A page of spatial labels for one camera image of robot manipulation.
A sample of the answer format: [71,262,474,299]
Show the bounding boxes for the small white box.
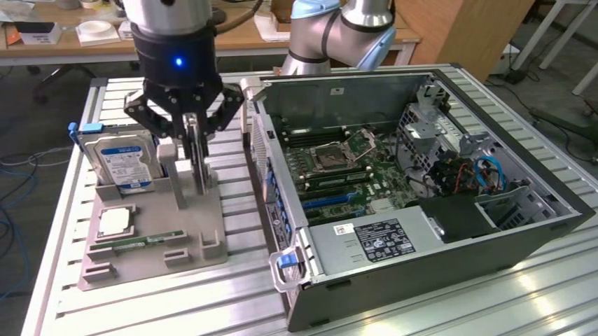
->
[117,20,138,41]

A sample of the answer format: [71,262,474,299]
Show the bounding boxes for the long PCIe expansion slot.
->
[301,192,352,209]

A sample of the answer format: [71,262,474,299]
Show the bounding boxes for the wooden desk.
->
[0,0,422,67]

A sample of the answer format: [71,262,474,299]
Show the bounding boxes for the green RAM stick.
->
[89,230,186,251]

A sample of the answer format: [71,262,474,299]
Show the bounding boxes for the green motherboard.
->
[273,125,422,227]

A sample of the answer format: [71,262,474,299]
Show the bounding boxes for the black plastic shroud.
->
[418,195,497,245]

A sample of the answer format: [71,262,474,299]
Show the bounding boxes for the wooden cabinet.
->
[410,0,539,83]

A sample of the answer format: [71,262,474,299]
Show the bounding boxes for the hard disk with blue rails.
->
[69,122,158,195]

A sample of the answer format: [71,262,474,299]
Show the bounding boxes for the CPU socket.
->
[310,143,352,173]

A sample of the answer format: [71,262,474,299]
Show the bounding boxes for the silver socket cover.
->
[344,127,381,159]

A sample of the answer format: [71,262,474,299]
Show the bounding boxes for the white tape holder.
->
[77,20,119,48]

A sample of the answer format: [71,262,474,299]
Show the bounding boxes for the silver CPU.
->
[98,209,135,235]

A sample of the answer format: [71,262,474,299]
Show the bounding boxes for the black chair base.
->
[26,62,98,104]

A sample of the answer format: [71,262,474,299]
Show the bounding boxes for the grey power supply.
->
[298,206,445,278]

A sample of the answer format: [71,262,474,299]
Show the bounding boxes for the black and silver PC case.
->
[238,68,589,333]

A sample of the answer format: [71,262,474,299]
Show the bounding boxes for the silver chipset heat sink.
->
[369,199,404,214]

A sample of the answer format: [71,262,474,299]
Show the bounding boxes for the grey parts rack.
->
[77,139,232,293]

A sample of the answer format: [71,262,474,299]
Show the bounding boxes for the white booklet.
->
[254,13,294,43]

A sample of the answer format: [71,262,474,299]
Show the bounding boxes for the black stand base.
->
[529,104,598,141]

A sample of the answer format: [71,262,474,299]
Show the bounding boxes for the black floor pedal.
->
[501,68,532,86]

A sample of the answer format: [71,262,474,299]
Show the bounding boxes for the silver perforated disk bay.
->
[397,83,469,176]

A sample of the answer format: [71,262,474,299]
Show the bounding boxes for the black and white box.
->
[14,21,63,46]

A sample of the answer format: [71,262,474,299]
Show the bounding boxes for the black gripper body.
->
[130,22,224,103]

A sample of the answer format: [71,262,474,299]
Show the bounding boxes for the blue floor cable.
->
[0,138,42,302]

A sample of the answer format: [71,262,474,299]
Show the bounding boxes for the white table frame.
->
[511,0,598,96]

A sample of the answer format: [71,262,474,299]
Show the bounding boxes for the blue data wire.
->
[473,155,511,194]

